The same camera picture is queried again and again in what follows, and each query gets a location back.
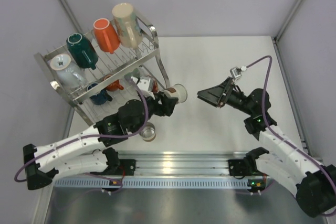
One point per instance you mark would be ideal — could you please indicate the red cup white interior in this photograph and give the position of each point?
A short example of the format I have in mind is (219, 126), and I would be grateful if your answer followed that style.
(151, 83)

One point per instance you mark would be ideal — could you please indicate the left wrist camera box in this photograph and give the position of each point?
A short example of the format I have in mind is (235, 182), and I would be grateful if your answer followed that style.
(143, 88)

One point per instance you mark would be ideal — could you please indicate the small tumbler cork band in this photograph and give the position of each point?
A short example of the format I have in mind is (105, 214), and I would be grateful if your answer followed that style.
(177, 91)

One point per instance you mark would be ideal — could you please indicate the dark green mug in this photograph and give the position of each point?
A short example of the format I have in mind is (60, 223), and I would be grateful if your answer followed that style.
(82, 51)

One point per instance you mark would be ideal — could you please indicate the light blue mug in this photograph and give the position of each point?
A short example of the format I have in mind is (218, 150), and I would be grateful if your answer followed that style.
(68, 72)

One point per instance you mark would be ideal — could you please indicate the tall beige floral mug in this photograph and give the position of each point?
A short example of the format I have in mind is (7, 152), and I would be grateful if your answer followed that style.
(127, 25)

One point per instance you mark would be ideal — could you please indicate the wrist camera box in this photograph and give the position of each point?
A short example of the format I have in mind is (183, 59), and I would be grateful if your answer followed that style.
(143, 88)
(236, 72)

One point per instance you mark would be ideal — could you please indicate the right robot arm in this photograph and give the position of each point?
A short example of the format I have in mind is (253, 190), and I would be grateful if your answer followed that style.
(311, 183)

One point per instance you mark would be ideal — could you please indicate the stainless steel dish rack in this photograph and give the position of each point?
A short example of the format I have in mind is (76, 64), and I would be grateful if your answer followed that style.
(123, 61)

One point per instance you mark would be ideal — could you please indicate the slotted cable duct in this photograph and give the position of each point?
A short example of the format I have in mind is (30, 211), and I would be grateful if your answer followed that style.
(152, 183)

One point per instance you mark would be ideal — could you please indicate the orange black round mug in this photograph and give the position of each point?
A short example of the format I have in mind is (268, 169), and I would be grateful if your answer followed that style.
(114, 86)

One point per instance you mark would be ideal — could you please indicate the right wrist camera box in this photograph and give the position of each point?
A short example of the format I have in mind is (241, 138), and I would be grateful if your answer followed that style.
(236, 72)

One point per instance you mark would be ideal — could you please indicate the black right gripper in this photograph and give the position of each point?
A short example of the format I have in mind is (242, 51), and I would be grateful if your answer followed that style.
(213, 95)

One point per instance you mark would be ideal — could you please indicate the aluminium mounting rail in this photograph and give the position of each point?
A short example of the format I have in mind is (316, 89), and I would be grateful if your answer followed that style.
(183, 162)

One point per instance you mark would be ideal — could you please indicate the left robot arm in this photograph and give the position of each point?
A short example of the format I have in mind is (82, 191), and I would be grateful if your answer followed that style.
(129, 121)

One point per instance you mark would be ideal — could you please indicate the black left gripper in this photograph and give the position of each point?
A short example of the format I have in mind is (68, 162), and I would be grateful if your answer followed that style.
(166, 108)

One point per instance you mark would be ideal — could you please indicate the steel tumbler cork base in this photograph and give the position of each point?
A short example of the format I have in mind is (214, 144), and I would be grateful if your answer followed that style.
(148, 133)

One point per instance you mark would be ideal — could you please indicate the dark blue speckled mug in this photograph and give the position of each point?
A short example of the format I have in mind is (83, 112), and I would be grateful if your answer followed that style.
(101, 97)

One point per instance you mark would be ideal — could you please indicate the mint green cup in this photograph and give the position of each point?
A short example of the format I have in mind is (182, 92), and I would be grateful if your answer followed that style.
(134, 75)

